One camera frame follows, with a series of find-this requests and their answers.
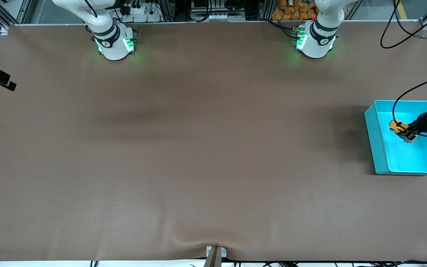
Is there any metal mat clamp bracket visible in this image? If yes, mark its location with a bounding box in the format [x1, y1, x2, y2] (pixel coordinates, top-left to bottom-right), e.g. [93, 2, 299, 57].
[203, 245, 228, 267]

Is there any pile of orange toys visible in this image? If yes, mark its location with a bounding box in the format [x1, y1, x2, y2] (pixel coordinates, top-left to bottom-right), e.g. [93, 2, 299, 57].
[272, 0, 348, 21]

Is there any white power strip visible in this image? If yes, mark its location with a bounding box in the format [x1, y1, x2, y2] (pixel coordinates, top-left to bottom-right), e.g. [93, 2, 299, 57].
[119, 0, 163, 23]

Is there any brown table mat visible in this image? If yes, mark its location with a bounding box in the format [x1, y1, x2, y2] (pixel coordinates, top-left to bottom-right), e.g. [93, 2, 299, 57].
[0, 20, 427, 262]

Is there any turquoise plastic bin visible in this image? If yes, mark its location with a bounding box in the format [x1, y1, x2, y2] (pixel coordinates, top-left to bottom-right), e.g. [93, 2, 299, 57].
[364, 99, 427, 175]

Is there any yellow beetle toy car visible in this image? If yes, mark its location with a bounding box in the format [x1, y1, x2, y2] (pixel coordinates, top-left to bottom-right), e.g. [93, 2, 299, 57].
[389, 119, 418, 144]

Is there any white terminal block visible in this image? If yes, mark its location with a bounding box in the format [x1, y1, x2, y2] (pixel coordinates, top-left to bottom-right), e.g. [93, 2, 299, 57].
[191, 11, 246, 22]

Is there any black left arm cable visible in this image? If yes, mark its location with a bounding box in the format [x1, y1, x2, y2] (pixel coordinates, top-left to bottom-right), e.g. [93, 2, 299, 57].
[380, 0, 427, 140]

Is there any black electronics box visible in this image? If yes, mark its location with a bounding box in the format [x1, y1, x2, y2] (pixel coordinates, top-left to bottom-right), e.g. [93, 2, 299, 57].
[192, 0, 247, 11]

